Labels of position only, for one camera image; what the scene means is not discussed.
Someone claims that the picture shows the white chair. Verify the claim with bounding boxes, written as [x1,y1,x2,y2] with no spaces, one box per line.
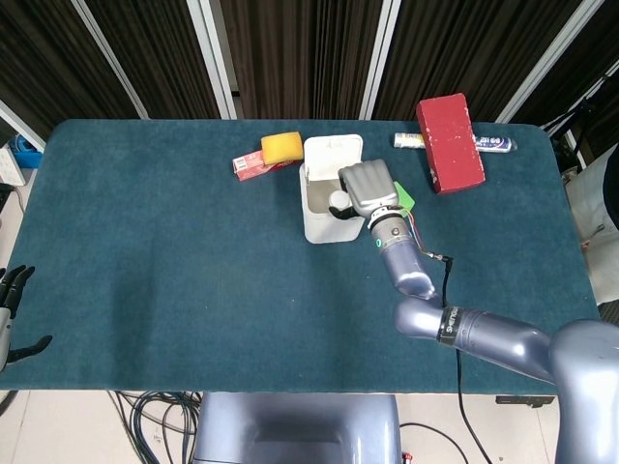
[564,155,619,306]

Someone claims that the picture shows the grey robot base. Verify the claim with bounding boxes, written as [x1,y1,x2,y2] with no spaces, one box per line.
[192,391,403,464]

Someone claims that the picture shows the red brick block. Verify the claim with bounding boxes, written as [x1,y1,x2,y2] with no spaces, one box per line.
[416,92,486,195]

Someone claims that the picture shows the white open-lid bin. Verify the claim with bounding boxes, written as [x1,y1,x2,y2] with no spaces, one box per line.
[298,134,372,245]

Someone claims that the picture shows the black floor cables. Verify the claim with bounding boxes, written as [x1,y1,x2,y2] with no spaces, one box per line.
[108,390,202,464]

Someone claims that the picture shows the teal table cloth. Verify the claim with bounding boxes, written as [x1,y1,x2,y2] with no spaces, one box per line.
[0,119,601,393]

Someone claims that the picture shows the yellow sponge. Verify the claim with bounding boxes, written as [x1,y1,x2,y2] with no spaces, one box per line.
[260,130,304,164]

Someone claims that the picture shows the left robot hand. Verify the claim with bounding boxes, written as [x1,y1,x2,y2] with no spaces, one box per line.
[0,265,53,372]

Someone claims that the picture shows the blue object on shelf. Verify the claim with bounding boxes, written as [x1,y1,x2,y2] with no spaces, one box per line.
[10,134,45,168]

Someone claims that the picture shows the green foam cube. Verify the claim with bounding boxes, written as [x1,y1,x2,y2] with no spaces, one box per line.
[392,181,417,214]

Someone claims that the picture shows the white toothpaste tube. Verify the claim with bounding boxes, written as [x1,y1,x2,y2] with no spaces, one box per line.
[393,132,519,155]

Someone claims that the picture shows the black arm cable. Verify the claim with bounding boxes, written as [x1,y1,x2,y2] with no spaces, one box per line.
[418,248,479,464]

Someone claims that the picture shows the red toothpaste box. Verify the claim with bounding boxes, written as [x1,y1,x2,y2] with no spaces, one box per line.
[232,148,296,183]

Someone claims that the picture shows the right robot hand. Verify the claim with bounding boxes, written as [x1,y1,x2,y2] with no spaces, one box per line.
[327,159,400,221]

